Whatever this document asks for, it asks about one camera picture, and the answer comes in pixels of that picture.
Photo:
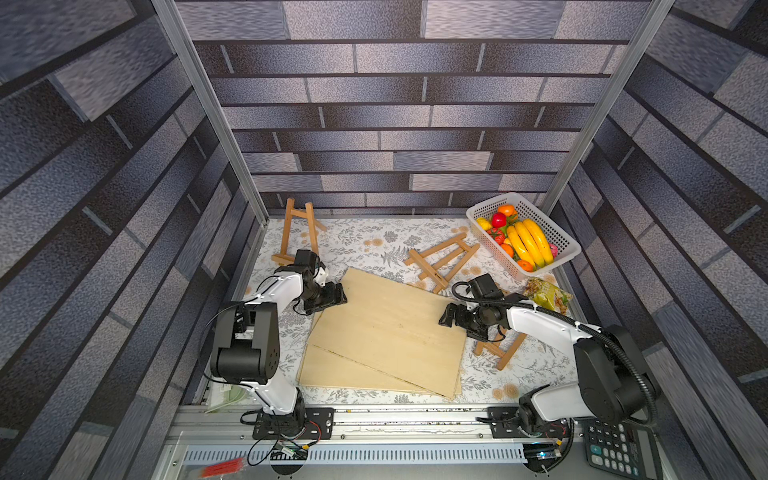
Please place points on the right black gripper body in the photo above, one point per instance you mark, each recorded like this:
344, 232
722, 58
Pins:
459, 318

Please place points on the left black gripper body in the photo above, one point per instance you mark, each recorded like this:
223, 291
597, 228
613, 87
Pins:
325, 296

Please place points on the plywood board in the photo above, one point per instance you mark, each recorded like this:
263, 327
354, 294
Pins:
324, 369
393, 328

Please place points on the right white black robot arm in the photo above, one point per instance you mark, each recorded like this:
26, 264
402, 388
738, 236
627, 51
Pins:
614, 382

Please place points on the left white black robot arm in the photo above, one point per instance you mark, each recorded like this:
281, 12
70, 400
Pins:
246, 344

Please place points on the floral table mat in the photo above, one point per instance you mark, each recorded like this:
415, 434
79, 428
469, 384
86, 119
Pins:
380, 246

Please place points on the green snack bag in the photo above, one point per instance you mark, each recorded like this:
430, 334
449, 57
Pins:
547, 295

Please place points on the orange fruit bottom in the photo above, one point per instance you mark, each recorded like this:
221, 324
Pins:
525, 265

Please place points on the orange fruit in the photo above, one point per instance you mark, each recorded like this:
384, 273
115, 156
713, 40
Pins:
525, 265
508, 210

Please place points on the white plastic basket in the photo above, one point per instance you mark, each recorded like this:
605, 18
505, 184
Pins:
568, 247

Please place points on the yellow banana bunch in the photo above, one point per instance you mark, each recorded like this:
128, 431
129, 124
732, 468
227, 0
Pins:
530, 244

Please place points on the yellow lemon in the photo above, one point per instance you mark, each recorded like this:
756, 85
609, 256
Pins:
484, 224

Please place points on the red apple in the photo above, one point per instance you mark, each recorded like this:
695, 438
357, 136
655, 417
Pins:
499, 220

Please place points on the orange fruit top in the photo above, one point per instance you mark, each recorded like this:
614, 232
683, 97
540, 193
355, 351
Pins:
508, 210

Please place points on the green items plastic bag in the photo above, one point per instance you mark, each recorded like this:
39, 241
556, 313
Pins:
221, 396

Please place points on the black calculator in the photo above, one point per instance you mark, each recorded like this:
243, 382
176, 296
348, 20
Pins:
623, 449

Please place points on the aluminium rail base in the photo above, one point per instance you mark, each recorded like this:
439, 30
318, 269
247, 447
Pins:
367, 442

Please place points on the red tool handle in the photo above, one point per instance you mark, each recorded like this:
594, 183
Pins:
222, 469

